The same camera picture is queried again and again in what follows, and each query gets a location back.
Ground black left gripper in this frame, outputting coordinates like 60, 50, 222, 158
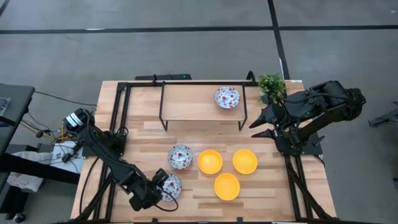
129, 167, 170, 213

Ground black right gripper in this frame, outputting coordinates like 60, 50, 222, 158
249, 99, 294, 146

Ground red floral ceramic bowl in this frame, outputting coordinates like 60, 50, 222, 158
214, 86, 241, 110
167, 144, 194, 170
160, 174, 183, 202

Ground yellow plastic bowl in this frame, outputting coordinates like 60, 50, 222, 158
197, 149, 223, 175
213, 172, 241, 202
232, 149, 259, 175

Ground green potted plant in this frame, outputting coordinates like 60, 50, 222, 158
257, 73, 287, 105

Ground wooden shelf black metal legs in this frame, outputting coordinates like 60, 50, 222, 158
158, 81, 249, 132

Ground white printed paper sheet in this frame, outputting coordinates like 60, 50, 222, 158
51, 141, 85, 174

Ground black power strip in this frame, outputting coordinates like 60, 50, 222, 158
134, 73, 192, 81

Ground black stand leg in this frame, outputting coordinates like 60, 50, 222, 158
368, 101, 398, 128

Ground black metal beam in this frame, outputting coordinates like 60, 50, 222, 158
0, 152, 81, 185

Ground white plastic bag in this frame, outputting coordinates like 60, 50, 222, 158
6, 151, 53, 193

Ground black side table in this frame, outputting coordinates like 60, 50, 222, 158
0, 83, 35, 156

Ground black aluminium frame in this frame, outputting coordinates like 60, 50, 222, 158
73, 80, 338, 224

